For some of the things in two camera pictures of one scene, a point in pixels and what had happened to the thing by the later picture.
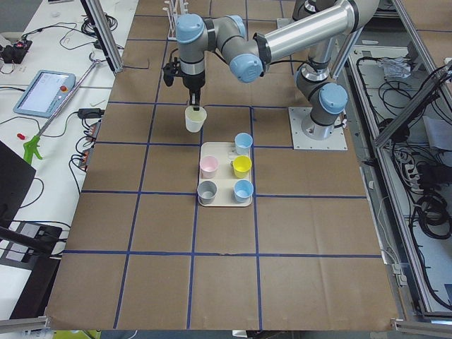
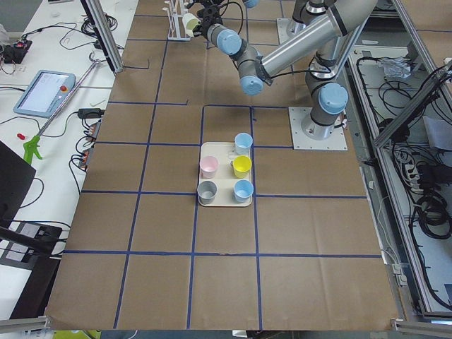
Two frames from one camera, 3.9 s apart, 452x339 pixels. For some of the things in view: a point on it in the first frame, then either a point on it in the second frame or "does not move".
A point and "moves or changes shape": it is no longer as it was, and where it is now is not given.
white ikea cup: x=195 y=117 moves or changes shape
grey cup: x=206 y=190 does not move
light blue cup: x=243 y=141 does not move
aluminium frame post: x=106 y=43 does not move
